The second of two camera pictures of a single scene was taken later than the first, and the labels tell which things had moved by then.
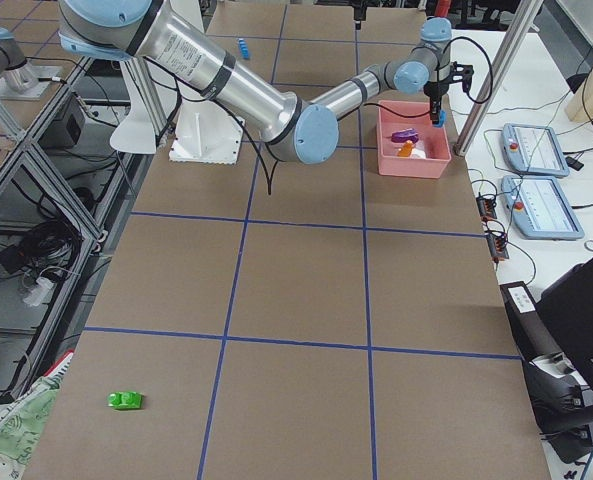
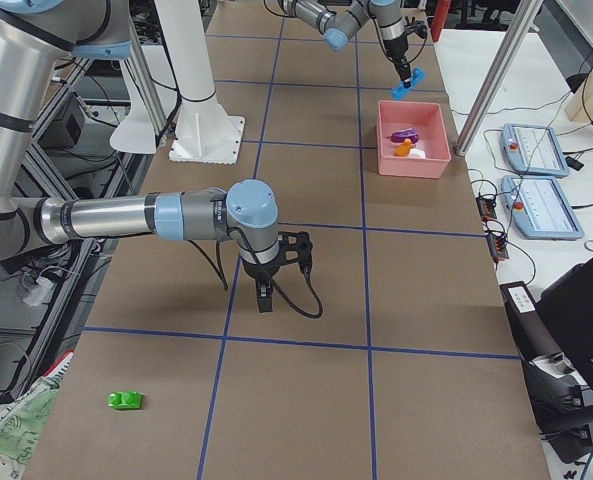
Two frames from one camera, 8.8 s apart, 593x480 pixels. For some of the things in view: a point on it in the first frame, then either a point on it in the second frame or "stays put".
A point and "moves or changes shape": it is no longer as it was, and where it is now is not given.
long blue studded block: x=244 y=49 moves or changes shape
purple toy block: x=405 y=135 stays put
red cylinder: x=442 y=8 stays put
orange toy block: x=406 y=150 stays put
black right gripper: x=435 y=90 -> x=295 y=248
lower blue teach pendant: x=539 y=209 stays put
